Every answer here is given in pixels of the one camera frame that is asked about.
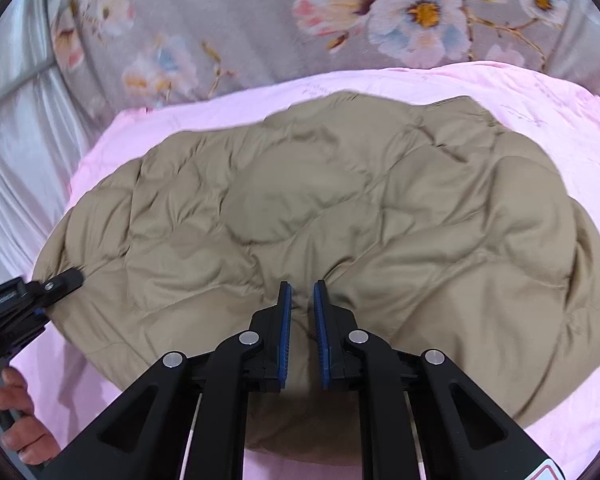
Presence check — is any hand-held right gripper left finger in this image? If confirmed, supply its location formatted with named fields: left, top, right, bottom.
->
left=45, top=281, right=294, bottom=480

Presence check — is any olive quilted jacket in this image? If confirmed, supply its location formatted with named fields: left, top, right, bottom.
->
left=32, top=89, right=600, bottom=463

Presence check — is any grey floral quilt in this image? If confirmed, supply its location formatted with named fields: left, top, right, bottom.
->
left=45, top=0, right=600, bottom=113

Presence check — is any white satin curtain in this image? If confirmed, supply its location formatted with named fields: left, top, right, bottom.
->
left=0, top=0, right=148, bottom=286

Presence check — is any pink blanket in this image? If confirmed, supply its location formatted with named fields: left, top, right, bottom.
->
left=7, top=60, right=600, bottom=480

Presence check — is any person's left hand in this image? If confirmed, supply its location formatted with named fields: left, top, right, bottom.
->
left=0, top=368, right=62, bottom=466

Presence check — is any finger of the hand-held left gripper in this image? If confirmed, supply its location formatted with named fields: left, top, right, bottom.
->
left=32, top=266, right=86, bottom=306

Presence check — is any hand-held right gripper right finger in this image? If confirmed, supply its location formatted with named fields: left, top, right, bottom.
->
left=313, top=279, right=579, bottom=480

